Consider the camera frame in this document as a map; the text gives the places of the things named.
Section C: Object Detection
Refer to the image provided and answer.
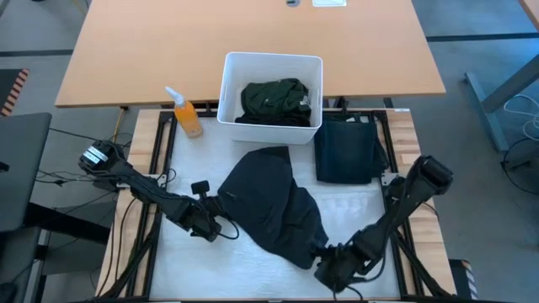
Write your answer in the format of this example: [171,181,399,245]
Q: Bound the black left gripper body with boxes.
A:
[179,199,223,244]

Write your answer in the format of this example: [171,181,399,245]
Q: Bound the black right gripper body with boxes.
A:
[313,242,371,295]

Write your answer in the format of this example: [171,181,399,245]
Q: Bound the dark navy garment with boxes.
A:
[216,145,330,271]

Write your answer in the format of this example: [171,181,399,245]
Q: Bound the dark blue jeans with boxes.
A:
[313,114,391,185]

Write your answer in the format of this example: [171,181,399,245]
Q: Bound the white perforated laundry basket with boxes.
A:
[216,51,324,146]

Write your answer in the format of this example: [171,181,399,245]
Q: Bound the orange spray bottle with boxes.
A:
[164,85,205,140]

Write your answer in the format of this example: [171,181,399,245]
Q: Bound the dark green garment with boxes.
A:
[234,77,313,128]

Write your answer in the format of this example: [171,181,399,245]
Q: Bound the hazard-striped black block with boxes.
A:
[448,258,480,300]

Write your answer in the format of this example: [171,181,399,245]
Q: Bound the black metal floor beam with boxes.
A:
[23,202,111,245]

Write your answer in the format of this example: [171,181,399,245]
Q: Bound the light wooden desk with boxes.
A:
[54,0,446,109]
[518,0,539,30]

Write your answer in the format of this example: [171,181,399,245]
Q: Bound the grey metal desk leg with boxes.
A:
[464,53,539,153]

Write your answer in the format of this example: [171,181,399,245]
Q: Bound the black mat hazard-striped edge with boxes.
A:
[0,68,30,118]

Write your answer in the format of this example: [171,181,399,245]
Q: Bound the yellow cable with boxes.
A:
[113,107,126,138]

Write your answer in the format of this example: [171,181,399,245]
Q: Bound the white cable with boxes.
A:
[503,93,539,142]

